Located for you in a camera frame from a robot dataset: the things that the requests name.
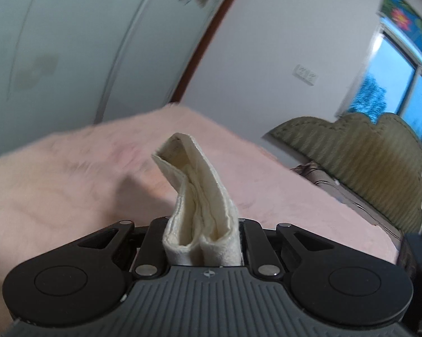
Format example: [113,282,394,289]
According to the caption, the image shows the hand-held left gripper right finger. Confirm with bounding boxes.
[239,218,334,279]

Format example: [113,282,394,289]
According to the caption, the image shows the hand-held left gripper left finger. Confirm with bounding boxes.
[76,218,170,279]

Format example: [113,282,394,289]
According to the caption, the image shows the cream white towel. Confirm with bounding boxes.
[151,133,242,266]

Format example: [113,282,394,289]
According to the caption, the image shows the grey-brown pillow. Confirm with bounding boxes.
[291,161,405,241]

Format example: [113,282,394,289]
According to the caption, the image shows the pink blanket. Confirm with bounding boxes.
[0,103,405,337]

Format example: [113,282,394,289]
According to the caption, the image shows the olive green padded headboard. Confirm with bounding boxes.
[263,112,422,234]

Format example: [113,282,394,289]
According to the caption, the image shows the window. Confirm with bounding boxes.
[335,24,422,146]

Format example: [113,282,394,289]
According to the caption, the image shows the pale flower-print wardrobe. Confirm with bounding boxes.
[0,0,245,164]

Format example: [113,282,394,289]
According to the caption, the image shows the colourful flower-print valance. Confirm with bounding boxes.
[380,0,422,62]

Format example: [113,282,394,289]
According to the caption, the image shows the white wall socket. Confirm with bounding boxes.
[293,64,319,87]

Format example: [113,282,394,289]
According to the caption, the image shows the brown wooden door frame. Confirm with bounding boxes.
[171,0,254,104]

